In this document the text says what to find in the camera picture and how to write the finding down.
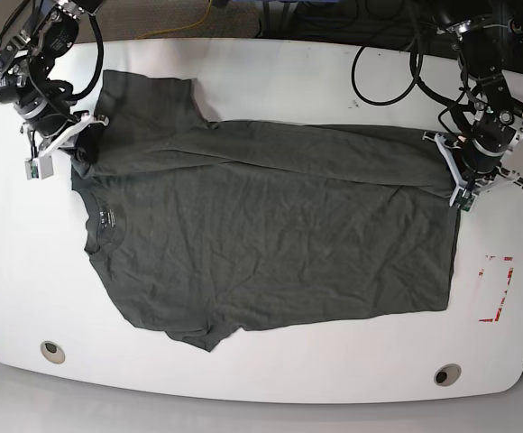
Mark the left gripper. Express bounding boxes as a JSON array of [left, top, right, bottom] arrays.
[[444, 134, 523, 194]]

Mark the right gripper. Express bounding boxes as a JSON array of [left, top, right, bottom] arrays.
[[17, 107, 109, 164]]

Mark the dark grey t-shirt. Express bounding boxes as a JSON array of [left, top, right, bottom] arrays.
[[71, 70, 459, 351]]

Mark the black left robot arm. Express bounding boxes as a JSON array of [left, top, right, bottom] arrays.
[[410, 1, 523, 201]]

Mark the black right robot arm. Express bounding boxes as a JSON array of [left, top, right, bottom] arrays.
[[0, 1, 109, 178]]

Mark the red tape rectangle marking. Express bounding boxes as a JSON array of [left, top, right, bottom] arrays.
[[473, 255, 515, 323]]

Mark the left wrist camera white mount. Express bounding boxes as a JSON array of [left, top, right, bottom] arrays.
[[423, 131, 478, 212]]

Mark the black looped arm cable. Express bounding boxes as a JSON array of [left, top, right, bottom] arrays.
[[350, 42, 425, 107]]

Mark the right table cable grommet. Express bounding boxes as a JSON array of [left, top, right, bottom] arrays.
[[434, 364, 462, 387]]

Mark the table cable grommet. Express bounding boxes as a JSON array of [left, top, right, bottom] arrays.
[[40, 341, 66, 364], [434, 364, 462, 387]]

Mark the left table cable grommet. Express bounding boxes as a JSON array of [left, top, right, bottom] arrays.
[[40, 341, 66, 364]]

